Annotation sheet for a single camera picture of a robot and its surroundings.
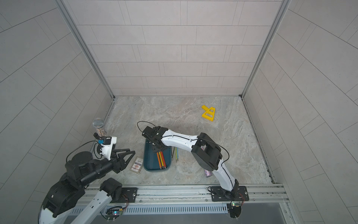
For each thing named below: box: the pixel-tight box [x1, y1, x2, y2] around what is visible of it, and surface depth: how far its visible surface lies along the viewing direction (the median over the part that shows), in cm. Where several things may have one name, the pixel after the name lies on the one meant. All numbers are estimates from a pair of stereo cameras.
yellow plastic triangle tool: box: [201, 105, 216, 122], surface depth 107 cm
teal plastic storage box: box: [143, 138, 173, 173], surface depth 82 cm
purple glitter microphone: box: [204, 168, 213, 178], surface depth 78 cm
